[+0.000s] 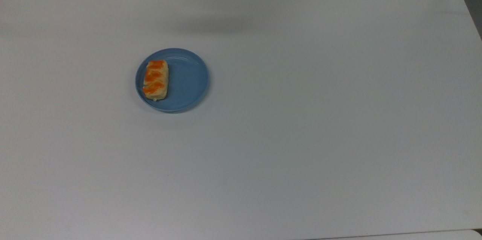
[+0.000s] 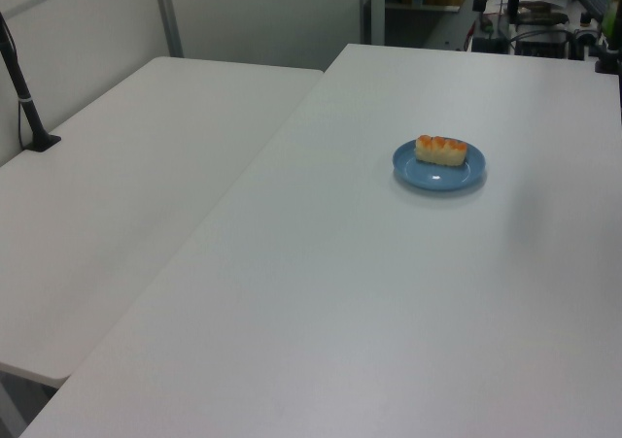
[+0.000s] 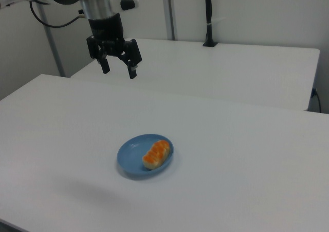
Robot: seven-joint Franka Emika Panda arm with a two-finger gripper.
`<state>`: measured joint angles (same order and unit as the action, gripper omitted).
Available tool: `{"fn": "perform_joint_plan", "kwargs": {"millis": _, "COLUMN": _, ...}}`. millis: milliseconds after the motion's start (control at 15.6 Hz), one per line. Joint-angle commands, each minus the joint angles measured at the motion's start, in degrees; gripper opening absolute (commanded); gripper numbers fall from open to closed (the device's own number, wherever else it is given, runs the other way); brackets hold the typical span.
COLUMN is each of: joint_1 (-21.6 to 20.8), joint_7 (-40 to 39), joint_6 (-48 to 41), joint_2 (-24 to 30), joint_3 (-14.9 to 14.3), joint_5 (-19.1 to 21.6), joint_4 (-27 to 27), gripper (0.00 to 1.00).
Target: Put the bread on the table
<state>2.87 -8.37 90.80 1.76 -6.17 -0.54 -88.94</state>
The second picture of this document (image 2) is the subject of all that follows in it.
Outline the blue round plate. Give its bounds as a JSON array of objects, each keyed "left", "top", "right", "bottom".
[{"left": 392, "top": 139, "right": 488, "bottom": 192}]

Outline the grey metal shelf post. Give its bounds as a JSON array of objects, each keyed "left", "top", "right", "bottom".
[{"left": 359, "top": 0, "right": 388, "bottom": 47}]

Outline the black table clamp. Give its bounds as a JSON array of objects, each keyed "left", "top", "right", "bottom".
[{"left": 593, "top": 44, "right": 622, "bottom": 75}]

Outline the black camera stand pole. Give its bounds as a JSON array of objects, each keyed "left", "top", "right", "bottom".
[{"left": 0, "top": 11, "right": 63, "bottom": 153}]

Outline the dark flat tray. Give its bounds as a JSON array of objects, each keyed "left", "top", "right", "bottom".
[{"left": 516, "top": 0, "right": 570, "bottom": 26}]

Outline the black electronics box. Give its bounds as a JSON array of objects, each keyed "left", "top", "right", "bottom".
[{"left": 514, "top": 29, "right": 570, "bottom": 59}]

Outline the bread with orange topping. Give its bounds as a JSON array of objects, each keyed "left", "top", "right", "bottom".
[{"left": 413, "top": 134, "right": 468, "bottom": 166}]

